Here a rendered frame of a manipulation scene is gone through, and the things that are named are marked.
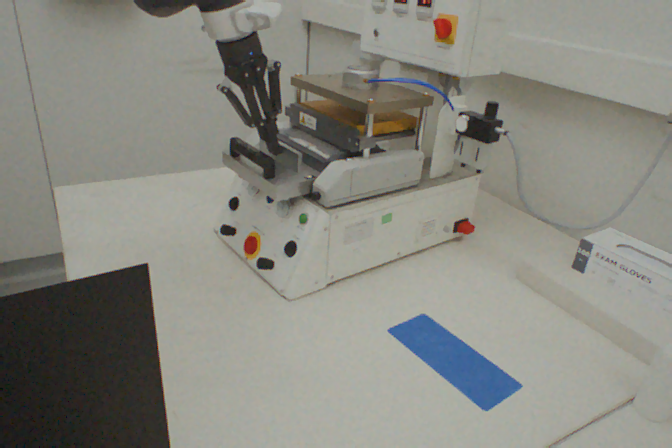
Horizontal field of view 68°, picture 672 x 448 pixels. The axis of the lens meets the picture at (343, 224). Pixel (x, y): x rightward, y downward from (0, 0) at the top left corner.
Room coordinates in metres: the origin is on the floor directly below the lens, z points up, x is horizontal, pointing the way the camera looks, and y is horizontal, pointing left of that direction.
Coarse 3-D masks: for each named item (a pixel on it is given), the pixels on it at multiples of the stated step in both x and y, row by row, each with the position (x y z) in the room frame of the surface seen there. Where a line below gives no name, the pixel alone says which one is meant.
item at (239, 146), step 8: (232, 144) 0.97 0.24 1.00; (240, 144) 0.95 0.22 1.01; (248, 144) 0.94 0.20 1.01; (232, 152) 0.97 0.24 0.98; (240, 152) 0.94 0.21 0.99; (248, 152) 0.92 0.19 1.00; (256, 152) 0.90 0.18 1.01; (256, 160) 0.89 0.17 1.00; (264, 160) 0.87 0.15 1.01; (272, 160) 0.88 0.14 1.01; (264, 168) 0.87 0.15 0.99; (272, 168) 0.88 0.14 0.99; (264, 176) 0.87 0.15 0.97; (272, 176) 0.88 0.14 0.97
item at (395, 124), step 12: (312, 108) 1.08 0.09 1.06; (324, 108) 1.08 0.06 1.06; (336, 108) 1.09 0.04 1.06; (348, 108) 1.10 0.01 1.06; (348, 120) 1.00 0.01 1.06; (360, 120) 1.01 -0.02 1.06; (384, 120) 1.02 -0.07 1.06; (396, 120) 1.04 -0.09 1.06; (408, 120) 1.06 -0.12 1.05; (360, 132) 0.97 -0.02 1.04; (372, 132) 0.99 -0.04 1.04; (384, 132) 1.01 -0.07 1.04; (396, 132) 1.04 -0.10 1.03; (408, 132) 1.06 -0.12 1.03
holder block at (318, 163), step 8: (280, 136) 1.06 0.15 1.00; (288, 144) 1.02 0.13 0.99; (304, 152) 0.97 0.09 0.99; (312, 152) 0.97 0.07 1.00; (352, 152) 0.99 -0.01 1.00; (376, 152) 1.01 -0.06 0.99; (304, 160) 0.97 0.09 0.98; (312, 160) 0.95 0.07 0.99; (320, 160) 0.93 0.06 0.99; (328, 160) 0.93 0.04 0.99; (336, 160) 0.94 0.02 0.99; (320, 168) 0.93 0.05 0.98
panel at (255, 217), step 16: (240, 192) 1.04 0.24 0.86; (240, 208) 1.02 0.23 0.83; (256, 208) 0.98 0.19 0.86; (272, 208) 0.94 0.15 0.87; (304, 208) 0.88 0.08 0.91; (240, 224) 0.99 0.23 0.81; (256, 224) 0.95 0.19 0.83; (272, 224) 0.92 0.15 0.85; (288, 224) 0.89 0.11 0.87; (304, 224) 0.86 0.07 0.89; (240, 240) 0.96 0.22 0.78; (272, 240) 0.90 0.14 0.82; (288, 240) 0.87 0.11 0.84; (304, 240) 0.84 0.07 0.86; (256, 256) 0.91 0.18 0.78; (272, 256) 0.88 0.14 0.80; (288, 256) 0.84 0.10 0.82; (272, 272) 0.85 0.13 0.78; (288, 272) 0.83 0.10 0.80
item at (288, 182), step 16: (224, 160) 1.00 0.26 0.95; (240, 160) 0.96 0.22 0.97; (288, 160) 0.94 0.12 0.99; (240, 176) 0.94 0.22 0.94; (256, 176) 0.89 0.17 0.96; (288, 176) 0.89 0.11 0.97; (304, 176) 0.90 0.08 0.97; (272, 192) 0.85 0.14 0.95; (288, 192) 0.86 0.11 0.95; (304, 192) 0.88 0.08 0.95
